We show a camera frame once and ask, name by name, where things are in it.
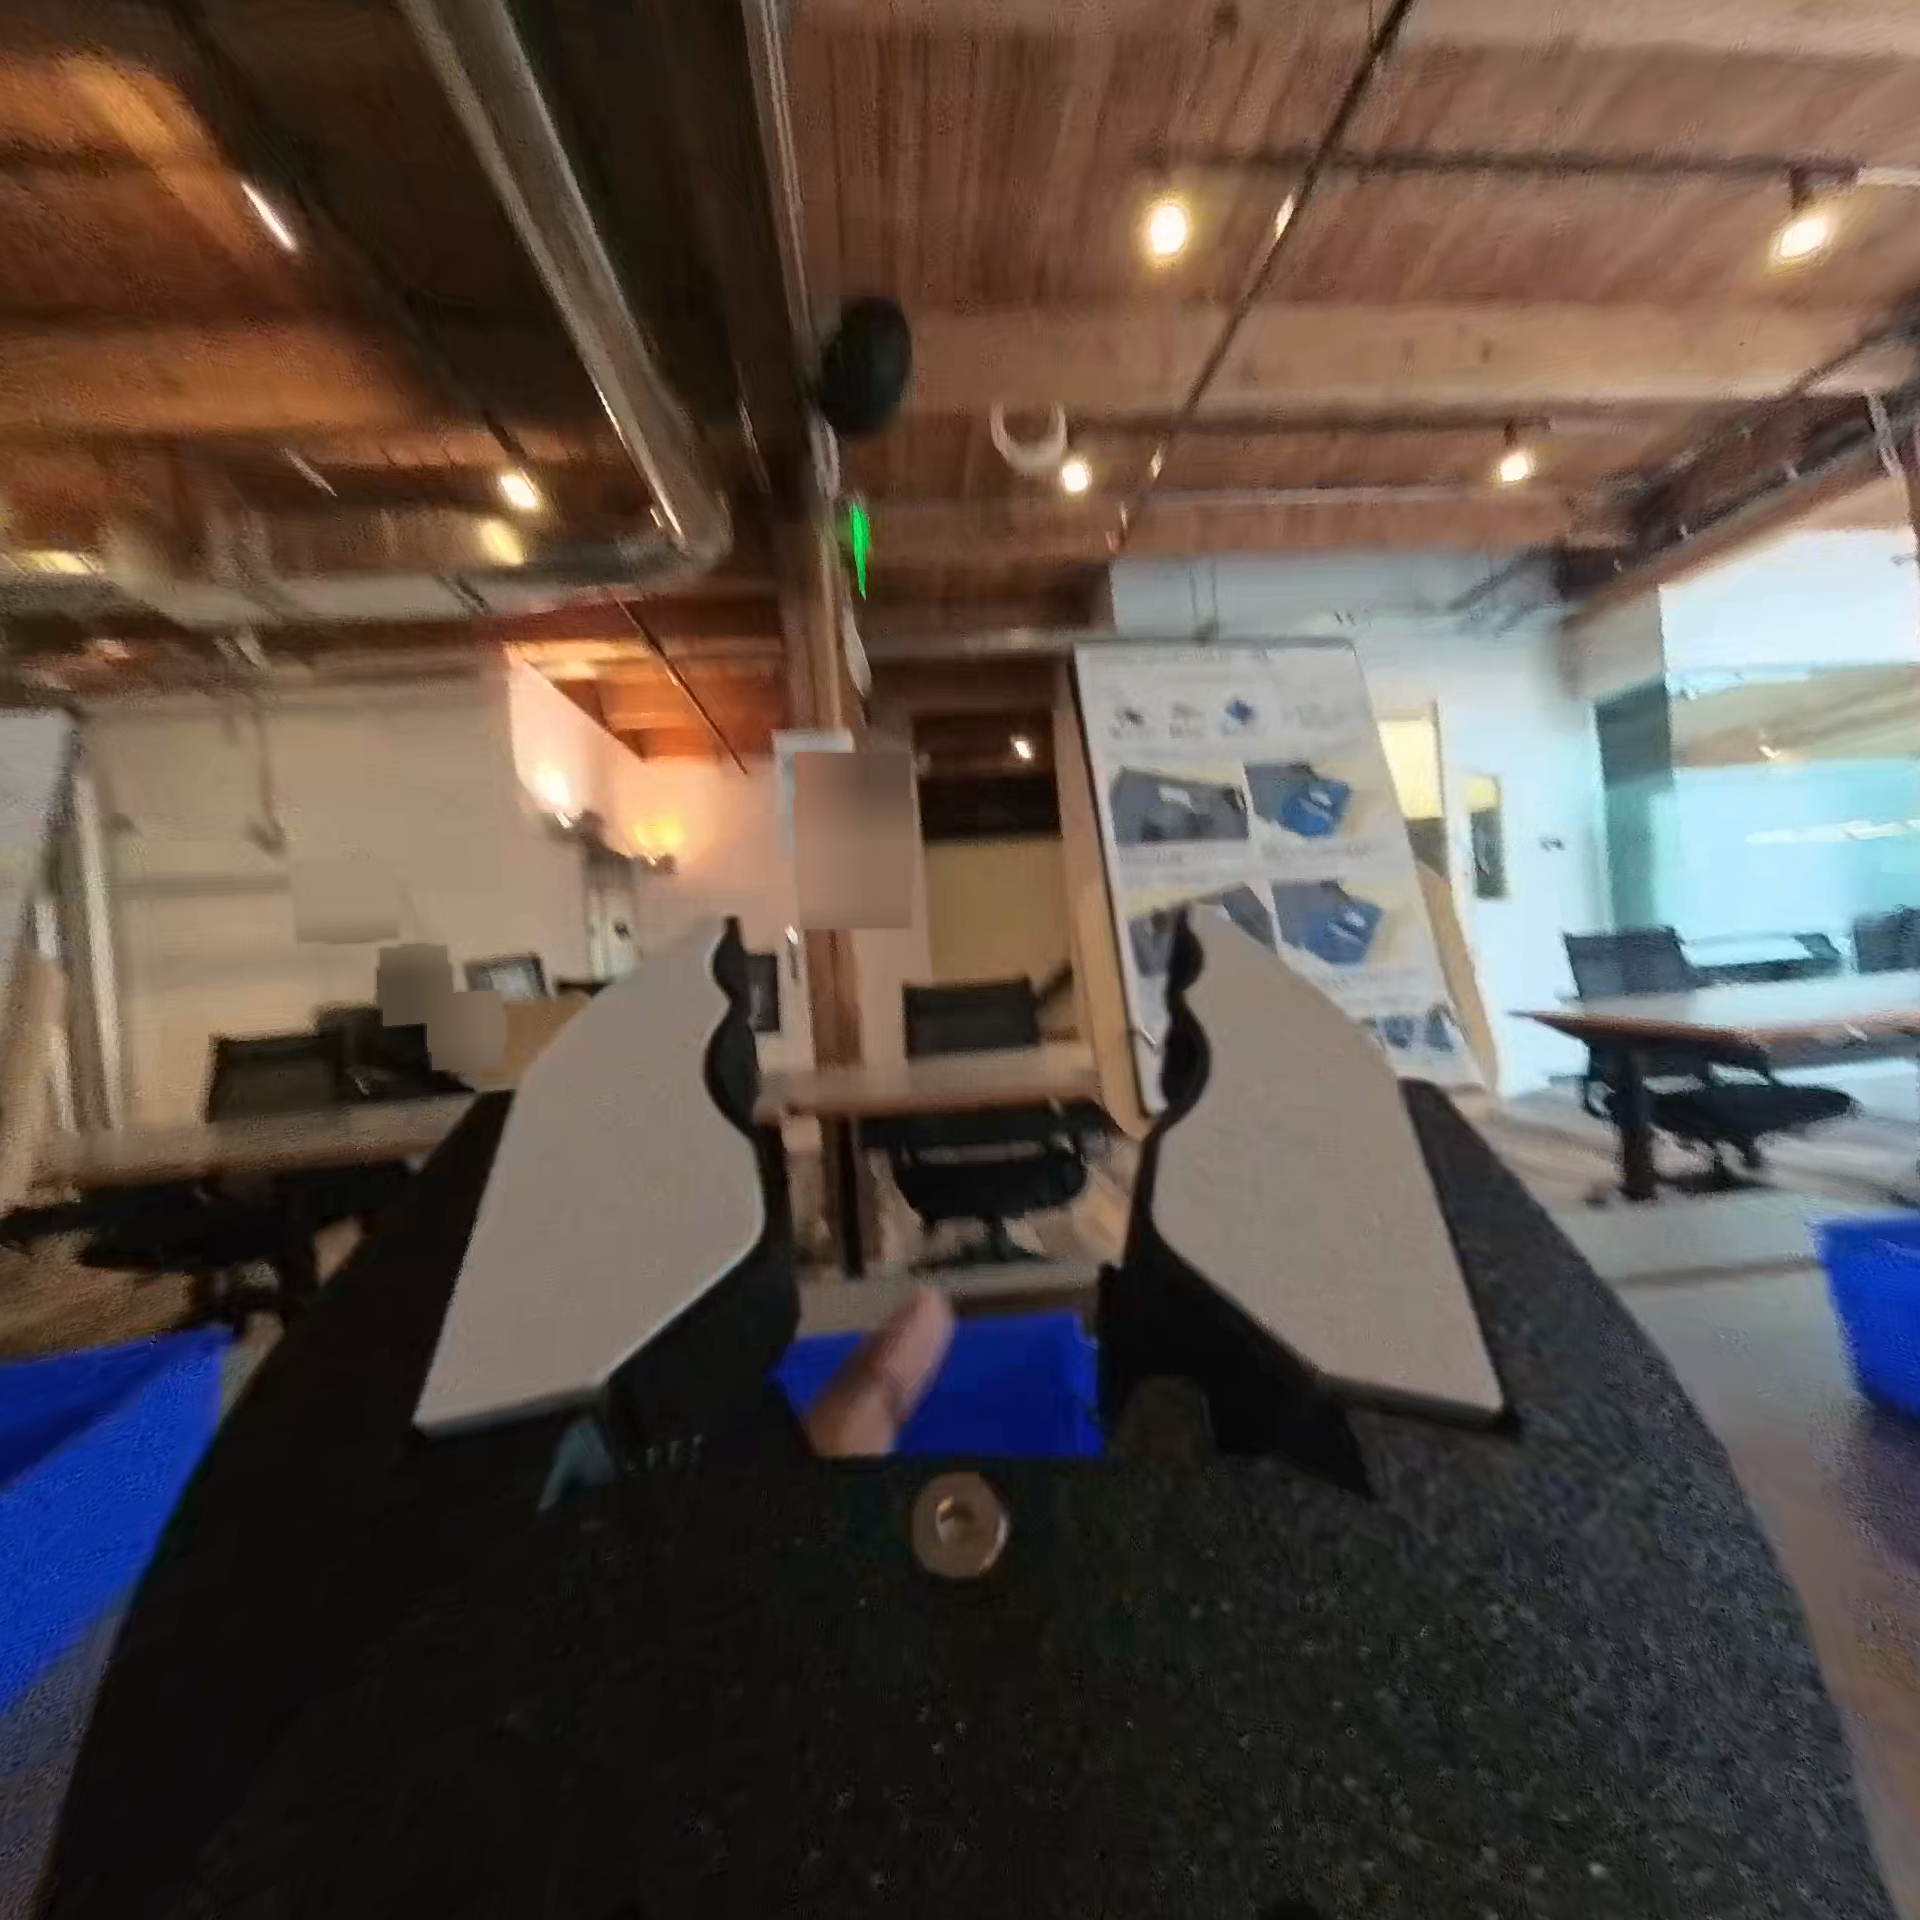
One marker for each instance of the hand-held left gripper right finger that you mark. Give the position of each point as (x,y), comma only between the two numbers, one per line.
(1319,1201)

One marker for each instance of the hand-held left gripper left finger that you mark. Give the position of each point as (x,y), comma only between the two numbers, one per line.
(600,1201)

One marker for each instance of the blue plastic bin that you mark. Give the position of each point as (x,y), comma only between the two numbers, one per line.
(1876,1319)
(77,1500)

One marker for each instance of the person's left hand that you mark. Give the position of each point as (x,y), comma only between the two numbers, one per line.
(885,1381)

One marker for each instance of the plain wooden display board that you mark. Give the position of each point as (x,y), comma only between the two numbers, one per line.
(541,1036)

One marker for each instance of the metal elevator door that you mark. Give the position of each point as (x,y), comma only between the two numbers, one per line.
(617,922)

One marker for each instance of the black office chair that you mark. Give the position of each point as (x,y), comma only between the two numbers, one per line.
(1695,1081)
(990,1142)

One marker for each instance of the instruction board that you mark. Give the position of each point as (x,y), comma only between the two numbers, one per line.
(1276,811)

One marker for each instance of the green exit sign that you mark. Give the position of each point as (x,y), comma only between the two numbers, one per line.
(861,548)

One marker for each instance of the ceiling spot light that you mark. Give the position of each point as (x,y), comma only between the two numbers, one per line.
(1164,228)
(1075,474)
(1517,465)
(518,490)
(1803,235)

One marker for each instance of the black ceiling dome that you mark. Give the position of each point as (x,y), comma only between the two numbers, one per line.
(868,364)

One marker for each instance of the wooden support post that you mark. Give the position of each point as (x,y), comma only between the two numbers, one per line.
(822,932)

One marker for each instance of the wall sconce lamp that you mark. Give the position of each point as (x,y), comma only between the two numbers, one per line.
(655,839)
(559,799)

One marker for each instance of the silver spiral duct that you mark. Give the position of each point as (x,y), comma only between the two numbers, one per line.
(600,331)

